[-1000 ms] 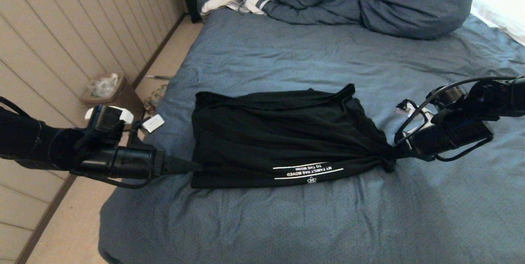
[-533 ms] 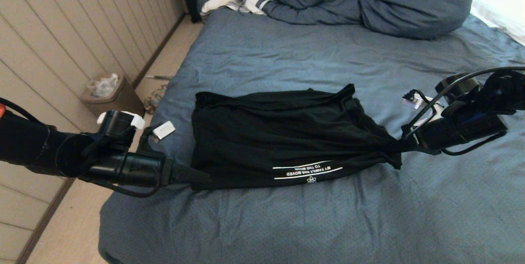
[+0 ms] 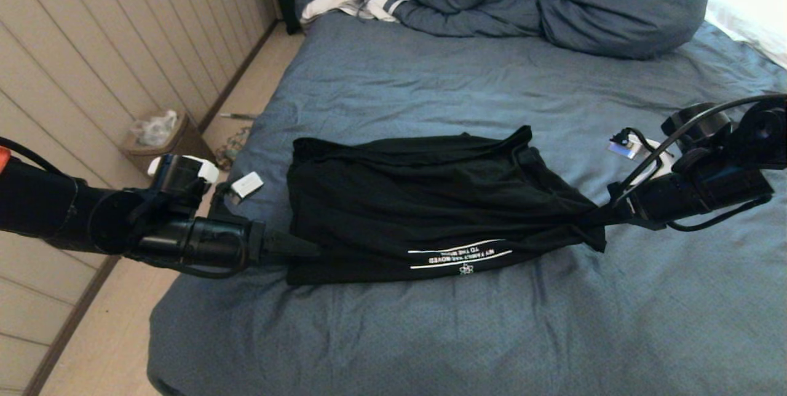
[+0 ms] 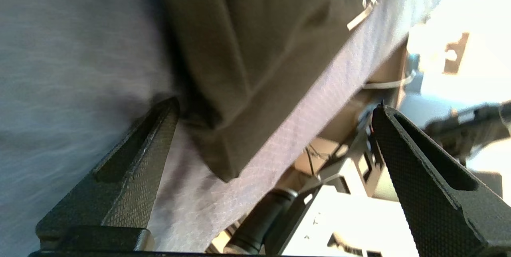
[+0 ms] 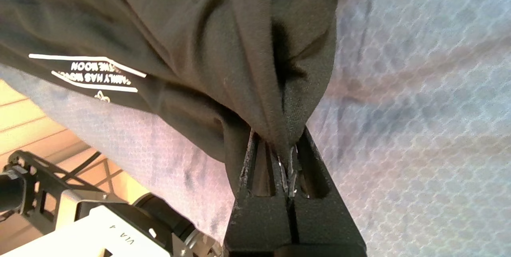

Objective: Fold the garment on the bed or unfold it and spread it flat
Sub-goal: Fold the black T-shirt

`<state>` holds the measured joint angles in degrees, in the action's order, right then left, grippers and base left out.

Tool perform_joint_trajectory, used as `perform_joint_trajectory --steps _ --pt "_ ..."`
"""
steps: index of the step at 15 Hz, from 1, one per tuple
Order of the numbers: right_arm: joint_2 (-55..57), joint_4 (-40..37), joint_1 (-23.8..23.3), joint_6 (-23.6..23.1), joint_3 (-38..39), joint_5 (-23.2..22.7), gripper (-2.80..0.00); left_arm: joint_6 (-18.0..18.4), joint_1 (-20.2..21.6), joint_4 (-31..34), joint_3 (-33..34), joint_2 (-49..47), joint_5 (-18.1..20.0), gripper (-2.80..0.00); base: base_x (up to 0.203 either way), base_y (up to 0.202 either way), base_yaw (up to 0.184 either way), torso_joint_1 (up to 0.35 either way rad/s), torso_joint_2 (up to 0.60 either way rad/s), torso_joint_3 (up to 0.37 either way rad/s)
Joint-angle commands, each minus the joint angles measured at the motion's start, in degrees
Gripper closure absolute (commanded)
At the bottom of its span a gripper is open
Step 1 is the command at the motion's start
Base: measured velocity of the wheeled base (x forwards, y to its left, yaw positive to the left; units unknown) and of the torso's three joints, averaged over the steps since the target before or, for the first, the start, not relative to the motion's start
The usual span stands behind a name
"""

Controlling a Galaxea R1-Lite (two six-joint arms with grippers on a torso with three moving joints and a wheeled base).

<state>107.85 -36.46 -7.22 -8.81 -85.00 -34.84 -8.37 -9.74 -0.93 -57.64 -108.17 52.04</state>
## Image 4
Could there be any black moon print T-shirt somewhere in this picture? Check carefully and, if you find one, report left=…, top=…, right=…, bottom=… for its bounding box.
left=154, top=0, right=396, bottom=183

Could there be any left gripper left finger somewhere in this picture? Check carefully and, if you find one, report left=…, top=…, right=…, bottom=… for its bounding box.
left=35, top=97, right=180, bottom=253

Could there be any brown cardboard box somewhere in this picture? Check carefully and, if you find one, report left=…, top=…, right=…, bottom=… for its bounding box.
left=293, top=43, right=408, bottom=176

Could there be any white and black robot chassis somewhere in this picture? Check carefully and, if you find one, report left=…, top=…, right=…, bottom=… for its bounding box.
left=208, top=129, right=420, bottom=257

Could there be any thin white cable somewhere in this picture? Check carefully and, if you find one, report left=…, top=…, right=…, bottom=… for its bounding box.
left=362, top=69, right=416, bottom=90

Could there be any blue bed sheet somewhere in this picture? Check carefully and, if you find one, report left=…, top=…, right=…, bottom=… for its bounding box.
left=0, top=0, right=452, bottom=254

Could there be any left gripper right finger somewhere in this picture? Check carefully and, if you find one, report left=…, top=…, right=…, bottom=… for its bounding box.
left=371, top=105, right=511, bottom=257

